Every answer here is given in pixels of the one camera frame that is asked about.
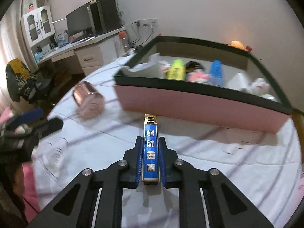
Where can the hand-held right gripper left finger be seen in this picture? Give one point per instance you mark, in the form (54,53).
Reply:
(137,168)

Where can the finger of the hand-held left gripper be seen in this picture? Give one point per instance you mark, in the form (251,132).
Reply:
(28,116)
(49,125)

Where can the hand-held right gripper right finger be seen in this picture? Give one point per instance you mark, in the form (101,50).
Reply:
(162,168)

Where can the blue and gold slim box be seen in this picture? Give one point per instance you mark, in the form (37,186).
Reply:
(150,147)

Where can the rose gold metal cup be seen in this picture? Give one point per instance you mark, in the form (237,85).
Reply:
(87,99)

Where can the pink box with black rim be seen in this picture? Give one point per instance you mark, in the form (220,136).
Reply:
(190,109)

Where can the pink brick figure toy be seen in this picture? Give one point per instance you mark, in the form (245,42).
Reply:
(198,76)

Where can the yellow highlighter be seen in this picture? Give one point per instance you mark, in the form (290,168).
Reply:
(177,70)

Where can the pink white brick toy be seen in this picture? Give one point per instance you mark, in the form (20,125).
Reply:
(164,65)

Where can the black oblong case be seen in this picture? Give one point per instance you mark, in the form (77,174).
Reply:
(193,65)

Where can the blue tube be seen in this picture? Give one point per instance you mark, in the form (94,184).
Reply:
(216,72)

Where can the white charger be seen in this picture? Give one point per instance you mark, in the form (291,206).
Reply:
(237,80)

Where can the person's left forearm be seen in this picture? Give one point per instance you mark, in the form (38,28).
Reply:
(9,194)

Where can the clear plastic cup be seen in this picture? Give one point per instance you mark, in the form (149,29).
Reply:
(54,152)

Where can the black office chair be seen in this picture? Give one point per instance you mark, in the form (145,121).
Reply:
(40,87)

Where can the pink bedding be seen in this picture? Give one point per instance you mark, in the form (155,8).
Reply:
(29,194)

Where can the cream curtain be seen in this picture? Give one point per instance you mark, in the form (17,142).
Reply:
(9,64)

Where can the white desk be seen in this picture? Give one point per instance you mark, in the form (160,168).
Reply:
(90,57)

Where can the blue white carton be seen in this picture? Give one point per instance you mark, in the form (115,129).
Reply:
(62,38)

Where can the white glass-door cabinet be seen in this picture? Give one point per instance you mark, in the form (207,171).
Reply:
(38,27)

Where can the black computer monitor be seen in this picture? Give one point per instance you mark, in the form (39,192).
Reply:
(78,21)

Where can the small pink doll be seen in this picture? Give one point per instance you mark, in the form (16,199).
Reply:
(30,7)

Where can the red-capped bottle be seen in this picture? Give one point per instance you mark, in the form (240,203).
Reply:
(123,41)

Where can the black computer tower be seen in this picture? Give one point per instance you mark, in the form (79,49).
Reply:
(104,16)

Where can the orange octopus plush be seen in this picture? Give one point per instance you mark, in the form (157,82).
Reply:
(236,44)

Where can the small red white packet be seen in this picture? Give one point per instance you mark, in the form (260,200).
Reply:
(248,49)

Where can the white wall socket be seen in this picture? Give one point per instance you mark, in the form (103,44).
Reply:
(146,23)

